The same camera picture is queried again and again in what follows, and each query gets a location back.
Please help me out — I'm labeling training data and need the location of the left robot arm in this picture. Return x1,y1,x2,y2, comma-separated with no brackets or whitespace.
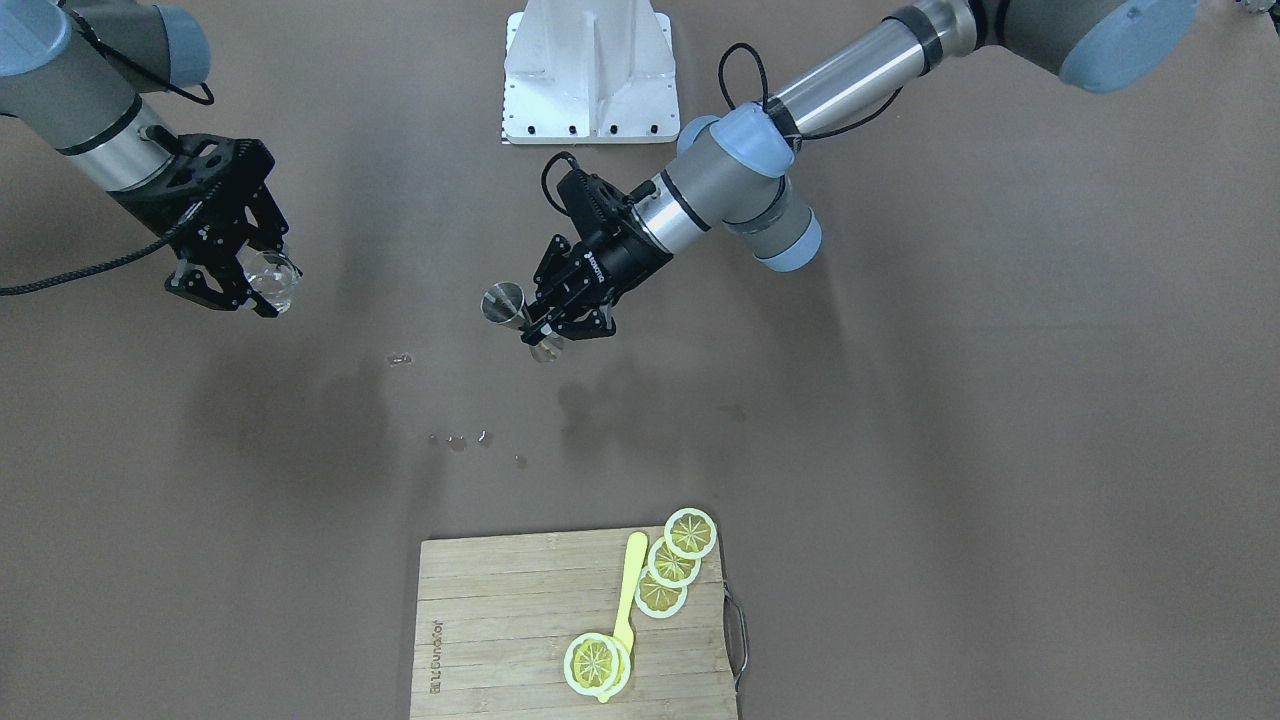
481,1,1198,363

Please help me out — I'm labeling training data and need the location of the lemon slice middle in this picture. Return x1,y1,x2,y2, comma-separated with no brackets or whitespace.
646,539,701,589

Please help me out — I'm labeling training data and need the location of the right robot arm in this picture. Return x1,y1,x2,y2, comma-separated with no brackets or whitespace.
1,1,302,318

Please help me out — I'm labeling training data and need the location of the steel jigger measuring cup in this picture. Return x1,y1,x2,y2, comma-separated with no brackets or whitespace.
481,282,564,363

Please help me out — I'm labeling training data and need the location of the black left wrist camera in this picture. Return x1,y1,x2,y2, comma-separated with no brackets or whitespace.
556,168,626,241

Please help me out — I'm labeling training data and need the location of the yellow plastic spoon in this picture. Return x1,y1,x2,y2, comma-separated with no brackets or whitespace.
611,530,649,667

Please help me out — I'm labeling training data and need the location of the lemon slice bottom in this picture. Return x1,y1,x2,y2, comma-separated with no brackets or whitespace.
635,571,689,619

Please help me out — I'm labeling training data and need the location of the lemon slice on spoon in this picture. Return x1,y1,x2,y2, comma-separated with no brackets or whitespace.
562,632,632,703

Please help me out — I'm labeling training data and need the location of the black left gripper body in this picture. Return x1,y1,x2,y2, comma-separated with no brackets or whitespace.
570,222,673,306

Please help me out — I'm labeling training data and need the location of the wooden cutting board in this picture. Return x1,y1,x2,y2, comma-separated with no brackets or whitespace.
408,528,745,719

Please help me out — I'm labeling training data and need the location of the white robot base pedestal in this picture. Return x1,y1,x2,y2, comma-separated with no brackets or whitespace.
500,1,681,145

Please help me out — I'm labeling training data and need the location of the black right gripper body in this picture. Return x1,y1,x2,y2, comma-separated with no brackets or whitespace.
110,172,247,263

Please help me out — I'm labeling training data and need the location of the clear glass shaker cup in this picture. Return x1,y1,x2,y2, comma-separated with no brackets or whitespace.
239,249,303,316

